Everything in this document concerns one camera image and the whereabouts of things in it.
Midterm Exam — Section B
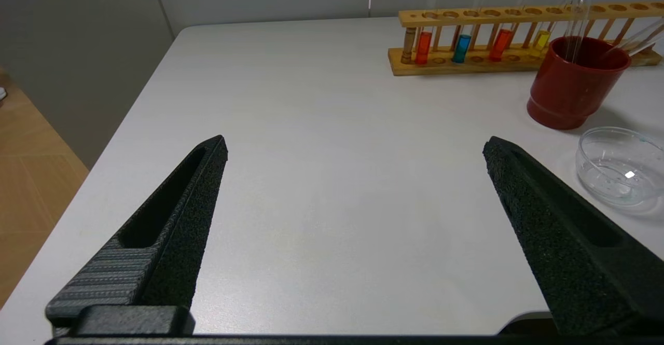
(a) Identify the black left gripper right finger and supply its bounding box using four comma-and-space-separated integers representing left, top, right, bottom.
482, 136, 664, 336

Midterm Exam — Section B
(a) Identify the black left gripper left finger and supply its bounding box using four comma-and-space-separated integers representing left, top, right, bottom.
46, 135, 229, 336

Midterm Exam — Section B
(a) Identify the test tube with blue pigment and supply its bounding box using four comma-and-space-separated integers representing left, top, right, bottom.
451, 0, 493, 64

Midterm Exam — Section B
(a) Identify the test tube with red pigment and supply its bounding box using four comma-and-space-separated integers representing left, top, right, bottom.
415, 0, 446, 66
489, 0, 543, 62

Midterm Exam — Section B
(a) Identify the test tube with yellow pigment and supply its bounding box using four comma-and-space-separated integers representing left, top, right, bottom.
529, 0, 589, 58

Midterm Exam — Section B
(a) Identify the wooden test tube rack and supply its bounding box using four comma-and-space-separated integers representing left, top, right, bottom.
388, 1, 664, 76

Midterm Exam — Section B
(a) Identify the clear glass beaker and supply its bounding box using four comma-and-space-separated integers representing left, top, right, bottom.
575, 127, 664, 208

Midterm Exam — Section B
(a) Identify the dark red plastic cup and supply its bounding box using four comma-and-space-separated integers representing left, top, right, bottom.
527, 36, 632, 130

